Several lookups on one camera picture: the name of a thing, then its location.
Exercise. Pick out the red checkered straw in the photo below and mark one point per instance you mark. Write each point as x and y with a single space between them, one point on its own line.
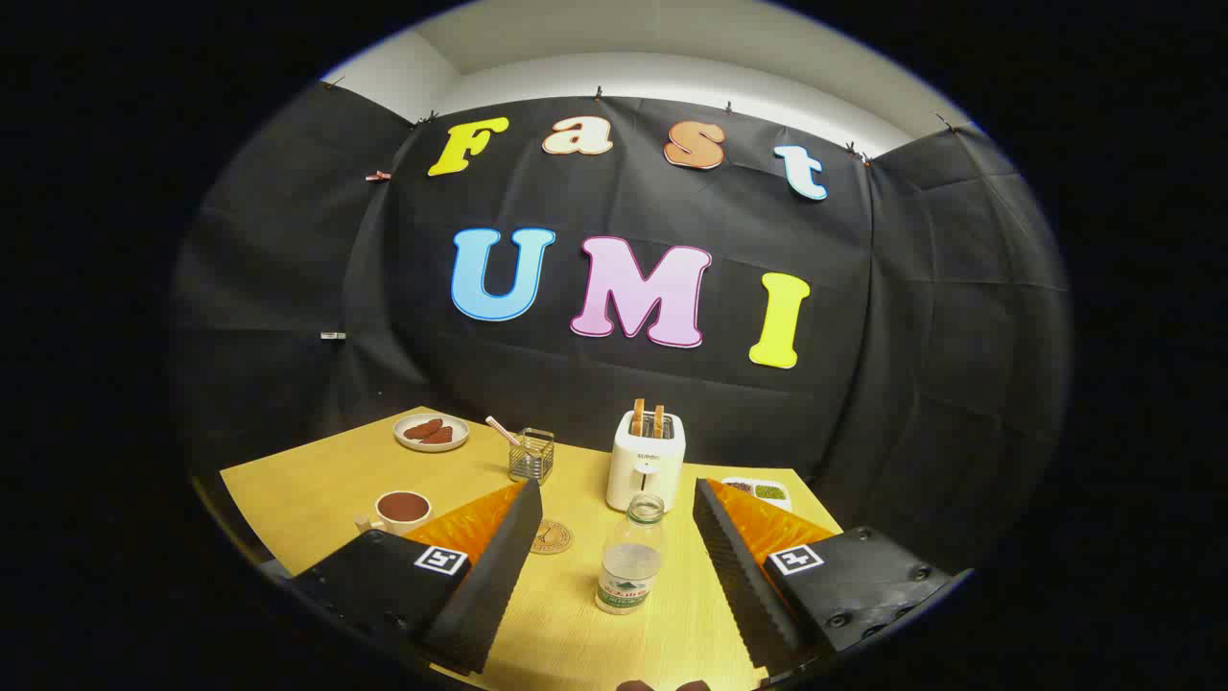
499 428

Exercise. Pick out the brown sausage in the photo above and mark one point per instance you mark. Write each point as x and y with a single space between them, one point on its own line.
422 428
439 436

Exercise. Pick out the white divided dish with beans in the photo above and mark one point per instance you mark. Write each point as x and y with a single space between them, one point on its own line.
767 491

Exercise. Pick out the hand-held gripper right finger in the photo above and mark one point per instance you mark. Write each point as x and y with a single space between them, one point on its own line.
743 576

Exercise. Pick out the wooden table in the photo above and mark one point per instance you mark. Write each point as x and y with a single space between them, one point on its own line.
326 489

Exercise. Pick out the black backdrop cloth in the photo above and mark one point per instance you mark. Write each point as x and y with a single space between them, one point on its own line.
384 288

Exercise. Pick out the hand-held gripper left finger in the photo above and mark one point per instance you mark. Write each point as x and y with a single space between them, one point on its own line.
494 576

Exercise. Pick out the white toaster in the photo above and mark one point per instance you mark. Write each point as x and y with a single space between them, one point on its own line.
643 475

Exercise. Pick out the small white plate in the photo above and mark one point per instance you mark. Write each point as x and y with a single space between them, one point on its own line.
431 445

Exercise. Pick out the clear plastic juice bottle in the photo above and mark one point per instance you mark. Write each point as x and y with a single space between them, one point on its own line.
628 571

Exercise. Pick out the round wooden coaster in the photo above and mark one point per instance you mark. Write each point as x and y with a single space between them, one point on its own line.
555 537

